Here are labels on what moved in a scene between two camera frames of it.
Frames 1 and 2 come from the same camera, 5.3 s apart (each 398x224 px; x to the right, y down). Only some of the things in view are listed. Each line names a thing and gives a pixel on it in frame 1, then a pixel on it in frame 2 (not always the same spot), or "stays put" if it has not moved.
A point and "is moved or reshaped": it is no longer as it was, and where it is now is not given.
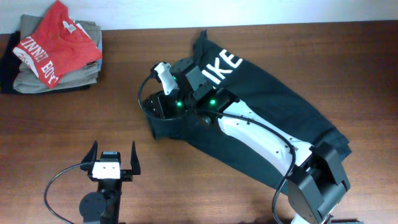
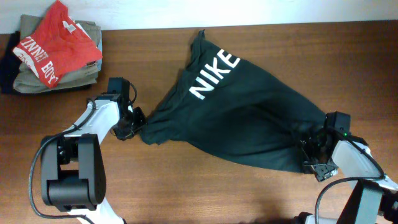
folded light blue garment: x=100 y=47 stays put
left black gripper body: x=125 y=175 → x=130 y=124
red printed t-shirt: x=58 y=46 stays put
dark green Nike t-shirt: x=260 y=93 is moved or reshaped
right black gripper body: x=169 y=102 → x=317 y=163
